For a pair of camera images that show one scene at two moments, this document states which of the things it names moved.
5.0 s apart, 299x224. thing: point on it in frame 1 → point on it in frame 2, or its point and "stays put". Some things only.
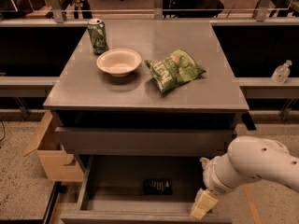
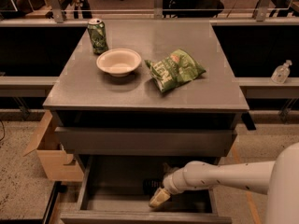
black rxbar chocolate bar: (157, 187) stays put
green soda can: (96, 29) stays put
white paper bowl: (120, 62) stays put
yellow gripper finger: (206, 201) → (160, 196)
